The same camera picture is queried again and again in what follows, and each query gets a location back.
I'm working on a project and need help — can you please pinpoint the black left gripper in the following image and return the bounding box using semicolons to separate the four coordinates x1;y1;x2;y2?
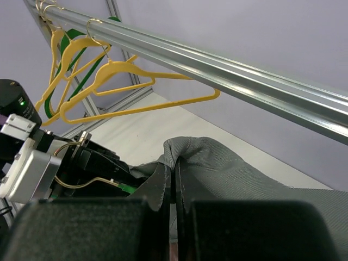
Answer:
50;133;141;199

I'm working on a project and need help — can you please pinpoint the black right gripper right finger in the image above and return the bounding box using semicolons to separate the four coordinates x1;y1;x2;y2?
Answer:
175;160;334;260

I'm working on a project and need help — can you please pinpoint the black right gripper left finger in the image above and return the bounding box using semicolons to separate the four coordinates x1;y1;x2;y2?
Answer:
1;164;171;260

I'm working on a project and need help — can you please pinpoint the green plastic hanger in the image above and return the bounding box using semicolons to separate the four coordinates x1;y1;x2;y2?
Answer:
54;140;136;195

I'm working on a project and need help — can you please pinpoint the grey pleated skirt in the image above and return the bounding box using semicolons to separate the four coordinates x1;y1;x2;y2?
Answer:
130;136;347;260

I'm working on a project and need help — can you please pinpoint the yellow hanger of pink skirt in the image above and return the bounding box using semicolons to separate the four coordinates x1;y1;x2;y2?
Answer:
59;18;221;126

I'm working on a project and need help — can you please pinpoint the yellow hanger of white skirt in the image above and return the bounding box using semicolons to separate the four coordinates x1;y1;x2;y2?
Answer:
34;5;112;127

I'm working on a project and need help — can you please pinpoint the yellow plastic hanger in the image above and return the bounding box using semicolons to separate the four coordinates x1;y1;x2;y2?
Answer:
35;0;82;109

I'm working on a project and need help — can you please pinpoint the green hanger of plaid skirt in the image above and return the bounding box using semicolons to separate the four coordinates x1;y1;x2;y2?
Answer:
35;23;111;126

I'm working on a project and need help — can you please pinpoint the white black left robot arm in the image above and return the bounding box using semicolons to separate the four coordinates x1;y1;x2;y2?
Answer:
1;79;144;203

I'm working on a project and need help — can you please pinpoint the aluminium frame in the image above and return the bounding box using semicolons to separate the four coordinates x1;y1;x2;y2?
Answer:
27;1;347;144

